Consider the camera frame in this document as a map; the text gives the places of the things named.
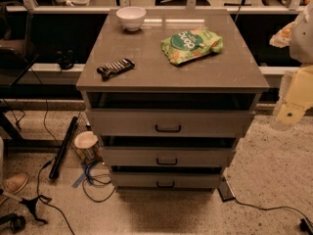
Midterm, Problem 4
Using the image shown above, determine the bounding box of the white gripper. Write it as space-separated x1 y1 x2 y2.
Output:
271 65 313 131

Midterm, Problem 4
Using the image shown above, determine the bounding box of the grey bottom drawer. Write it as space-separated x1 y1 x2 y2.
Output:
110 172 222 189

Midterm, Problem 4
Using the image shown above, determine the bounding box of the grey drawer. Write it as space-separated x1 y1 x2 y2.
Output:
110 172 222 189
86 109 254 138
100 147 236 167

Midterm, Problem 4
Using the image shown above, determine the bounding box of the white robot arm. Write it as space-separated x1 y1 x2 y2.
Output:
270 2 313 131

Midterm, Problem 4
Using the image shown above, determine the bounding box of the grey drawer cabinet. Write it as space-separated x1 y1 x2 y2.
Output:
76 8 269 180

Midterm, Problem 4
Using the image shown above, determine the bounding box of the grey middle drawer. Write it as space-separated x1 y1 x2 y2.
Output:
100 147 236 167

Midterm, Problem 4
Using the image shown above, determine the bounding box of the grey top drawer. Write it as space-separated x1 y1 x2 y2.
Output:
86 109 254 138

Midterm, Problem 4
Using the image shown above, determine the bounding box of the black power adapter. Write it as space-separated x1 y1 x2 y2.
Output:
218 177 236 202

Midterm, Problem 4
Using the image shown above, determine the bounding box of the green snack bag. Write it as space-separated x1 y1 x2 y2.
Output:
161 28 223 66

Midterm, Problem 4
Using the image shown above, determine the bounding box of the white bowl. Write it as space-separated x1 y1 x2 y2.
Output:
116 6 146 31

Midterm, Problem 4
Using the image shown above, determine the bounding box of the black candy bar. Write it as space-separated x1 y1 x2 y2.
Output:
97 59 135 80

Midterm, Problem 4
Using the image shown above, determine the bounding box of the white paper cup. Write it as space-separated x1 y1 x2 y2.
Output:
74 131 98 161

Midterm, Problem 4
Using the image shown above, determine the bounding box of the black small clamp device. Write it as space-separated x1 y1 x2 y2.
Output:
56 50 75 71

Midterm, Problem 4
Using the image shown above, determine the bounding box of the black long bar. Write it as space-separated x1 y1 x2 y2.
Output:
48 117 78 180

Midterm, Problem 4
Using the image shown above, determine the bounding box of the black tripod stand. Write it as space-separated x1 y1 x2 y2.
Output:
0 188 53 225

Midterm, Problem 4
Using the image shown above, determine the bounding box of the dark chair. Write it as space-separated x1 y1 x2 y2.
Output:
0 1 38 87

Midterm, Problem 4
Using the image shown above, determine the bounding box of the tan shoe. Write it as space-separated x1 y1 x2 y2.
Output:
1 172 28 194

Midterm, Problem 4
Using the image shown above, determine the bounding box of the black round device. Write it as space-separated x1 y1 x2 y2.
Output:
0 212 25 233

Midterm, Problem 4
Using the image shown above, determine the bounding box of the black floor cable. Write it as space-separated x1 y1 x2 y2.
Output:
81 160 116 204

